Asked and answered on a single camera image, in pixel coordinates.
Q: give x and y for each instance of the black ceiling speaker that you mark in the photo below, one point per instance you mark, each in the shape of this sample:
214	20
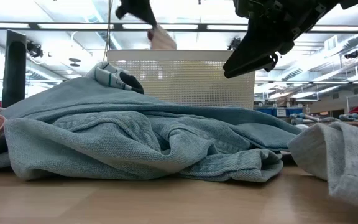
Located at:
351	54

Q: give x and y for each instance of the pale pink garment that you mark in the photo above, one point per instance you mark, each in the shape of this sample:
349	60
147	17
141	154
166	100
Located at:
163	40

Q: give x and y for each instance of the grey blue rolled item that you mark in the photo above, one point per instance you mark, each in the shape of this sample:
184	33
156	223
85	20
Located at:
303	117
354	117

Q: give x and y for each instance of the light grey fleece garment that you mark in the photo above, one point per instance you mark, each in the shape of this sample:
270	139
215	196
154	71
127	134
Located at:
346	155

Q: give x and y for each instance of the blue storage bin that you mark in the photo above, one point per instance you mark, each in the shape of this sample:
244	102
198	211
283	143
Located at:
275	111

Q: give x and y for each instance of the black ceiling-mounted camera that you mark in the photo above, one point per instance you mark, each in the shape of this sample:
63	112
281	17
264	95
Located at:
235	43

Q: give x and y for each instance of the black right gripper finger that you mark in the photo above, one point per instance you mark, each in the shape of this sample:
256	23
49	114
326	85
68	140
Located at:
253	70
253	49

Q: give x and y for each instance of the white perforated laundry basket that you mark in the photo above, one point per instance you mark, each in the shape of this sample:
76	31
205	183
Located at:
197	81

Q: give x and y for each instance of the black mounted device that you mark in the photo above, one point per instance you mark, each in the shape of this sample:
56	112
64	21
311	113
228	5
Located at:
34	49

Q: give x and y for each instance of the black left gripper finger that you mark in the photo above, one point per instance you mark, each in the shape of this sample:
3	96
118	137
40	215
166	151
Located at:
151	19

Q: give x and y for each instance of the black round ceiling fixture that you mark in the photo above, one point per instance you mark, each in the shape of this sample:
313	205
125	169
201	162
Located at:
75	62

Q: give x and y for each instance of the white green black garment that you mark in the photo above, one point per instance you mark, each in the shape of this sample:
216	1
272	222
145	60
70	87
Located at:
110	76

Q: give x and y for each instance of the light blue terry garment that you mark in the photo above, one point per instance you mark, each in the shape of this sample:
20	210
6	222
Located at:
104	140

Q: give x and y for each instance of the black upright post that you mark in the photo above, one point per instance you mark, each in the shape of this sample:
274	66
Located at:
14	68

